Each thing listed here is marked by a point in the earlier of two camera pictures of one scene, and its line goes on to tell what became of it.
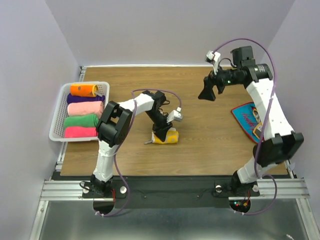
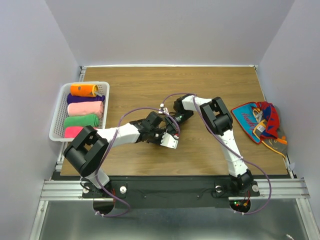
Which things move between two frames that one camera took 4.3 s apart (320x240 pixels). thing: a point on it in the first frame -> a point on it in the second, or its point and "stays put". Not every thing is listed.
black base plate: (169, 191) stays put
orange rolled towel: (84, 90) stays put
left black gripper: (160, 130) -> (161, 132)
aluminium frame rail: (63, 190) stays put
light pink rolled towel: (85, 108) stays put
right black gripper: (207, 93) -> (171, 126)
